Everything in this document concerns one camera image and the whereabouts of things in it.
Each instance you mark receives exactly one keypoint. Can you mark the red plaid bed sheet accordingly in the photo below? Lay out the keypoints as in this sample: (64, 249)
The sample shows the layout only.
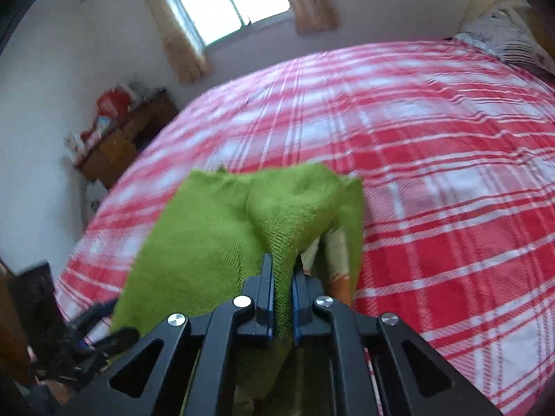
(455, 152)

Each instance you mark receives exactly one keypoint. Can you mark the wooden desk with drawers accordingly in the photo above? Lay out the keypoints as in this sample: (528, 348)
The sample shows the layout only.
(119, 147)

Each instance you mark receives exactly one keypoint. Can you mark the red gift bag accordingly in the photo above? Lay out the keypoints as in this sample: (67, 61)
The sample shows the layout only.
(114, 103)

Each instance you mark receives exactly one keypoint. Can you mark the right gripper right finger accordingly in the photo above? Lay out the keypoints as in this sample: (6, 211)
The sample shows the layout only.
(361, 365)

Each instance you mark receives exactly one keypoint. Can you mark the green knit sweater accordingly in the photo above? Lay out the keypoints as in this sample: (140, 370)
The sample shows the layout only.
(213, 235)

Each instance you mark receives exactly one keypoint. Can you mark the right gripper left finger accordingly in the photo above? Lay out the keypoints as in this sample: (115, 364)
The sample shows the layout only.
(185, 366)

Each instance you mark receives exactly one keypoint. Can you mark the striped pillow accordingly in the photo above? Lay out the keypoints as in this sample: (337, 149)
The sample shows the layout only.
(498, 35)

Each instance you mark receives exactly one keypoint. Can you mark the left beige curtain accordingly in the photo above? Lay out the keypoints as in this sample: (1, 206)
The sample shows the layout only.
(185, 54)

